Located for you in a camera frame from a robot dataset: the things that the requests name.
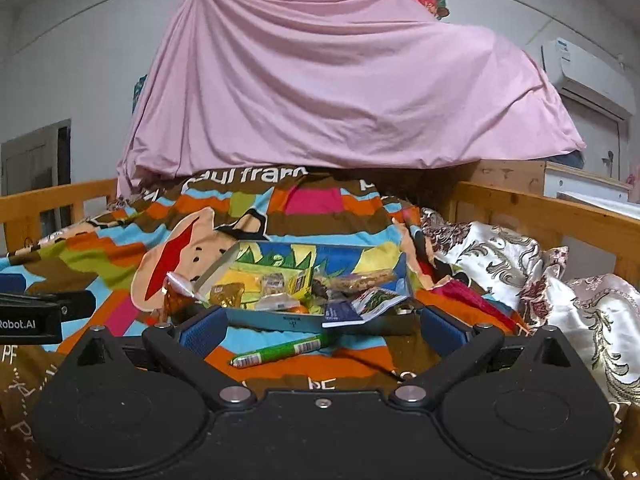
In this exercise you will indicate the pink sheet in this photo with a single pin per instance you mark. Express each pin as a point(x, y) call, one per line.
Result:
point(350, 85)

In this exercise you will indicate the gold foil snack packet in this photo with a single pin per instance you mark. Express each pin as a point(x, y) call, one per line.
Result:
point(227, 294)

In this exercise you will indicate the white cabinet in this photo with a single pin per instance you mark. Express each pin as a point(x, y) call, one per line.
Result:
point(575, 182)

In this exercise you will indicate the green sausage stick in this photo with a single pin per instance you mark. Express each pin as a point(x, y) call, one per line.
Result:
point(280, 351)

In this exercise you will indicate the blue sachet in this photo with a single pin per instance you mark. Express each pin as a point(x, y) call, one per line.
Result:
point(340, 315)

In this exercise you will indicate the clear packet with orange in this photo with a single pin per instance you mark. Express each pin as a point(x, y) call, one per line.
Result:
point(292, 308)

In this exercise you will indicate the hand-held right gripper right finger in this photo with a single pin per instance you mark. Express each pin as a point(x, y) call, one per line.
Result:
point(442, 332)

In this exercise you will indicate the yellow snack packet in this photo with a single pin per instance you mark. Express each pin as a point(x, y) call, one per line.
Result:
point(300, 282)

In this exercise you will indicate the orange jelly cup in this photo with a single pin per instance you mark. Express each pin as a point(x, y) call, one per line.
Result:
point(175, 298)

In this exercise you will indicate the clear peanut snack packet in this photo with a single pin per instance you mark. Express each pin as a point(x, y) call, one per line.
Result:
point(272, 283)

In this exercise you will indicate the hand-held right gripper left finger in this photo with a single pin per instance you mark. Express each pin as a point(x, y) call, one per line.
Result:
point(205, 332)

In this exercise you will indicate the vacuum-packed black corn cob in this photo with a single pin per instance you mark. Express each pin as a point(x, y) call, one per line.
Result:
point(320, 290)

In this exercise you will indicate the white and green snack packet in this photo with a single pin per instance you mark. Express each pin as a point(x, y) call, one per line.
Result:
point(377, 301)

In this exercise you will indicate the wooden bed frame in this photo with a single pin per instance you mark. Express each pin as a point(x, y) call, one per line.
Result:
point(550, 215)

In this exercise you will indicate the colourful printed blanket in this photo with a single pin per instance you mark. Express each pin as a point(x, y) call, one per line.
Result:
point(310, 200)

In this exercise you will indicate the white air conditioner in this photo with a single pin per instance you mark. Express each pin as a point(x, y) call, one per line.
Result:
point(585, 70)

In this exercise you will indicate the brown cracker packet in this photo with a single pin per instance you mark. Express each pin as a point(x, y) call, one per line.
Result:
point(360, 281)

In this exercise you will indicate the red floral cloth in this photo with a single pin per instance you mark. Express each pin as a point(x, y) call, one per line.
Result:
point(430, 4)

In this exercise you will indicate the white floral quilt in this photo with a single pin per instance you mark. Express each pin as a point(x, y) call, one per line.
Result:
point(500, 260)

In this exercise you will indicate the colourful shallow cardboard box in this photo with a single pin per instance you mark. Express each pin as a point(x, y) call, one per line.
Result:
point(280, 321)

